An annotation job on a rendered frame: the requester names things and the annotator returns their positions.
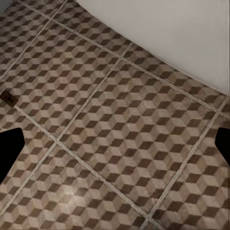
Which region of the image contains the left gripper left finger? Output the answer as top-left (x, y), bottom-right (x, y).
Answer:
top-left (0, 127), bottom-right (25, 185)

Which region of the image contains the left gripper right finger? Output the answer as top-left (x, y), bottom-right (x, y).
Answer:
top-left (215, 127), bottom-right (230, 165)

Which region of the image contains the mousetrap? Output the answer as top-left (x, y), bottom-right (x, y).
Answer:
top-left (0, 90), bottom-right (18, 108)

